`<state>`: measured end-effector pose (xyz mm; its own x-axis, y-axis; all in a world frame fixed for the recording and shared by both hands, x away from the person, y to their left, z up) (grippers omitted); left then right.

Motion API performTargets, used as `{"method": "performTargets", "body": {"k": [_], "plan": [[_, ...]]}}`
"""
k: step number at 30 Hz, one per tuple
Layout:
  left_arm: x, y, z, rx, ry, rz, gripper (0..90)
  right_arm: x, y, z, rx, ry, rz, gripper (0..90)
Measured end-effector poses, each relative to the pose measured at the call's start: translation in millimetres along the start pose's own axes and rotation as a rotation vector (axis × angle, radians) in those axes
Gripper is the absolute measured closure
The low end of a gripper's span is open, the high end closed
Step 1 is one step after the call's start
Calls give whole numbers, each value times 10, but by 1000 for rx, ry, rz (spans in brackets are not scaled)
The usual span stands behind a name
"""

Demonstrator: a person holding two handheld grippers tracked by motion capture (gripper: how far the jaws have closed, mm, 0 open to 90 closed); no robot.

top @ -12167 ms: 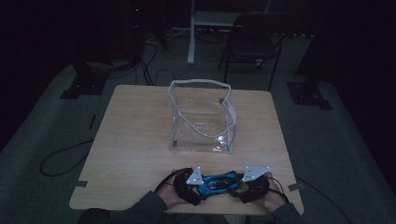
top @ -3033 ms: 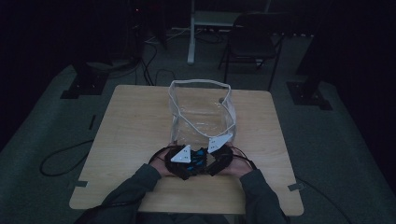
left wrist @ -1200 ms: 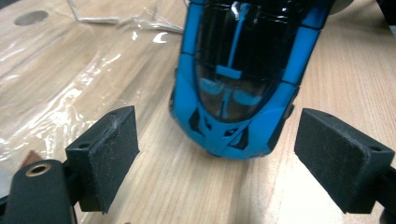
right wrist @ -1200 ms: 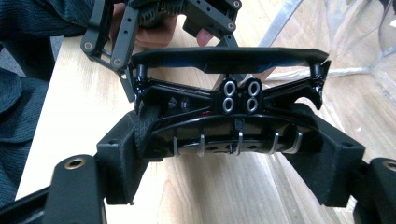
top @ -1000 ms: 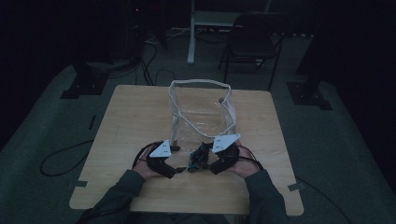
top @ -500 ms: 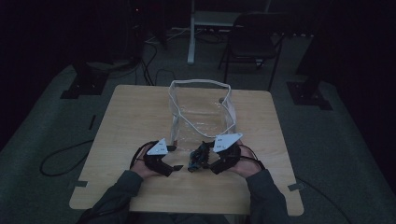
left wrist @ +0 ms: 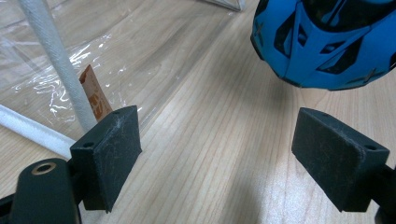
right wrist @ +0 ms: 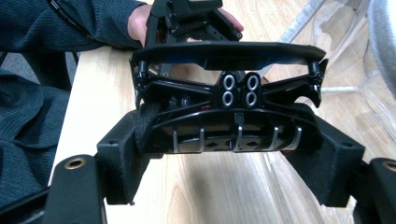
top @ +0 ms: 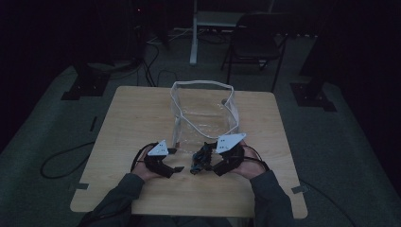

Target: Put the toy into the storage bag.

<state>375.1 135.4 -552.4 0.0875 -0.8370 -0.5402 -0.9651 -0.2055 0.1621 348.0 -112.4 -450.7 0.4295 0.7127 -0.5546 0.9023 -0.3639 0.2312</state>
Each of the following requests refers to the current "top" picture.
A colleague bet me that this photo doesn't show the blue toy car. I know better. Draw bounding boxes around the blue toy car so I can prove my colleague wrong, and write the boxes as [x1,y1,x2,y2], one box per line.
[189,141,218,176]

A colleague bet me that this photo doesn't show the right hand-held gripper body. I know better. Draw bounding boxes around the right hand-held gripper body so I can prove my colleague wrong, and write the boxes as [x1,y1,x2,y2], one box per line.
[216,132,248,170]

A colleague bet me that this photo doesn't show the hand-held gripper cable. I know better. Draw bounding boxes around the hand-held gripper cable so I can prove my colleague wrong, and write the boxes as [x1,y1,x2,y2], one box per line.
[130,142,159,173]
[243,144,357,227]

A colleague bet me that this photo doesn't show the black stand base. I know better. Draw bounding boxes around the black stand base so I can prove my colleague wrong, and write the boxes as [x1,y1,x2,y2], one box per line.
[289,82,338,113]
[61,61,112,101]

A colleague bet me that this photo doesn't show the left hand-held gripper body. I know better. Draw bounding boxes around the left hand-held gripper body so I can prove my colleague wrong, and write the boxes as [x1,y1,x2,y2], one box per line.
[144,139,170,174]

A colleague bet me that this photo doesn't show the black looped floor cable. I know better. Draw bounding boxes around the black looped floor cable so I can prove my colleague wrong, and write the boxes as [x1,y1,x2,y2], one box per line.
[40,140,96,180]

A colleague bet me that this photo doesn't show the person's right hand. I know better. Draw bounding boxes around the person's right hand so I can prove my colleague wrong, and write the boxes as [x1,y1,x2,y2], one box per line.
[232,141,268,181]

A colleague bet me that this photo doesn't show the right hand-held gripper cable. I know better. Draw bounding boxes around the right hand-held gripper cable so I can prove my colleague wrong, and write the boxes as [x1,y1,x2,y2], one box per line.
[243,144,357,227]

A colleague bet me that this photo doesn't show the person's left hand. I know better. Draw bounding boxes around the person's left hand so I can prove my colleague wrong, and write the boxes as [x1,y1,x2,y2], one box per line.
[131,146,163,183]

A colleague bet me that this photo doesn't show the black folding chair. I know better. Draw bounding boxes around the black folding chair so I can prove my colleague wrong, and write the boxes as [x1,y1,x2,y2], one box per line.
[219,12,289,94]

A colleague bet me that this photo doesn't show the white desk frame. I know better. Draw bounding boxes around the white desk frame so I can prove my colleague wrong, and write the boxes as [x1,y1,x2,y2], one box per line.
[188,0,275,66]

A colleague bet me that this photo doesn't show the grey tape piece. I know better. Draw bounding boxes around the grey tape piece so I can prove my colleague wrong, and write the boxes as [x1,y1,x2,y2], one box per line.
[290,184,309,195]
[69,182,90,191]

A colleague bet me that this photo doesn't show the left hand-held gripper cable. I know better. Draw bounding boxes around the left hand-held gripper cable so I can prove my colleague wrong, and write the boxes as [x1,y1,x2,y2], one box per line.
[130,142,159,173]

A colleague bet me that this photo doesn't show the clear plastic bag white trim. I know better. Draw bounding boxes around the clear plastic bag white trim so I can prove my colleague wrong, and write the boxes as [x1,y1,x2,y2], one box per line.
[169,79,241,156]

